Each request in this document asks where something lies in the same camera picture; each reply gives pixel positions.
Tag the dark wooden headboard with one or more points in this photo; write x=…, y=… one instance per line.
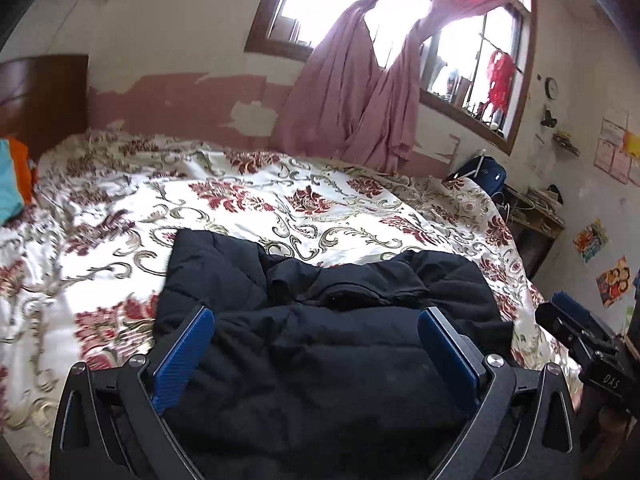
x=44, y=100

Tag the pink curtain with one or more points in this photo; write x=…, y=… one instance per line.
x=326, y=104
x=385, y=136

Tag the red hanging decoration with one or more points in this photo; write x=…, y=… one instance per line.
x=500, y=72

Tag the brown framed window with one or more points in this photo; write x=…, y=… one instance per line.
x=453, y=63

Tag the pink left curtain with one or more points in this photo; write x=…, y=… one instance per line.
x=326, y=104

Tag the wooden side desk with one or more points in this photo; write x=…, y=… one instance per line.
x=533, y=228

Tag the round wall clock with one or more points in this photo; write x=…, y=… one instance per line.
x=551, y=88

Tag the orange brown blue pillow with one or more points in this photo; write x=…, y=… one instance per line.
x=17, y=175

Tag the colourful cartoon wall poster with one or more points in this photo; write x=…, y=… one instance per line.
x=589, y=241

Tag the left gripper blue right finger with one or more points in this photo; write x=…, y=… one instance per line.
x=458, y=362

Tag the white paper wall sheets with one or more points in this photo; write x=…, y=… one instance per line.
x=617, y=152

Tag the small wall shelf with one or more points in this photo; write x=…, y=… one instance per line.
x=565, y=142

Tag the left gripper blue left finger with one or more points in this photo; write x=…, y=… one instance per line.
x=175, y=357

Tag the blue backpack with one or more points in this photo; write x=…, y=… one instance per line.
x=485, y=171

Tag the pink right curtain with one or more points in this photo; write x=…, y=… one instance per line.
x=385, y=136

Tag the dark navy padded jacket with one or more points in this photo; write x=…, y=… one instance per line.
x=318, y=373

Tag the floral white red bedspread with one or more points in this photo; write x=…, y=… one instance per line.
x=82, y=265

